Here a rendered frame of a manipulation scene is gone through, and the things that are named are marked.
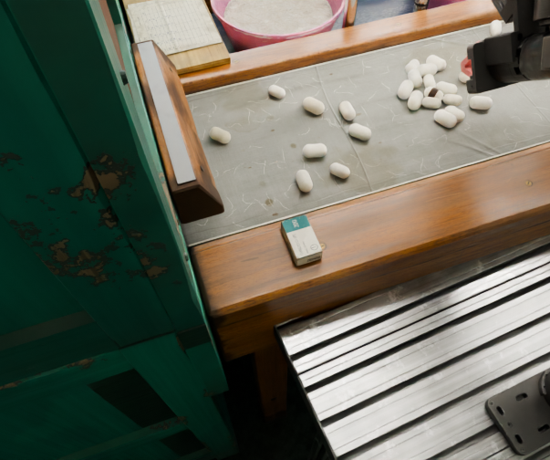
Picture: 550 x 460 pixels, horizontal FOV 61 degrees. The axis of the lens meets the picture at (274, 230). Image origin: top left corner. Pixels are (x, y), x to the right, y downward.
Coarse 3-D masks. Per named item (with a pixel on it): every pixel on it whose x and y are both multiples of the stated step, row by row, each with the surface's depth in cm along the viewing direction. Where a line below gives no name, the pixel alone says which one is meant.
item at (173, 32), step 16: (160, 0) 90; (176, 0) 90; (192, 0) 90; (144, 16) 87; (160, 16) 87; (176, 16) 87; (192, 16) 87; (208, 16) 87; (144, 32) 84; (160, 32) 84; (176, 32) 84; (192, 32) 84; (208, 32) 84; (176, 48) 82
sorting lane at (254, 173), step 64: (320, 64) 84; (384, 64) 84; (448, 64) 84; (256, 128) 76; (320, 128) 76; (384, 128) 76; (448, 128) 76; (512, 128) 75; (256, 192) 69; (320, 192) 69
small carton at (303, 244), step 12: (300, 216) 61; (288, 228) 60; (300, 228) 60; (312, 228) 60; (288, 240) 59; (300, 240) 59; (312, 240) 59; (300, 252) 58; (312, 252) 58; (300, 264) 59
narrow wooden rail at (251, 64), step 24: (480, 0) 91; (384, 24) 87; (408, 24) 87; (432, 24) 87; (456, 24) 88; (480, 24) 90; (264, 48) 83; (288, 48) 83; (312, 48) 83; (336, 48) 83; (360, 48) 85; (192, 72) 80; (216, 72) 80; (240, 72) 81; (264, 72) 82
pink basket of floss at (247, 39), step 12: (216, 0) 94; (228, 0) 98; (336, 0) 95; (216, 12) 89; (336, 12) 94; (228, 24) 87; (324, 24) 86; (228, 36) 93; (240, 36) 88; (252, 36) 86; (264, 36) 85; (276, 36) 85; (288, 36) 85; (300, 36) 85; (240, 48) 93
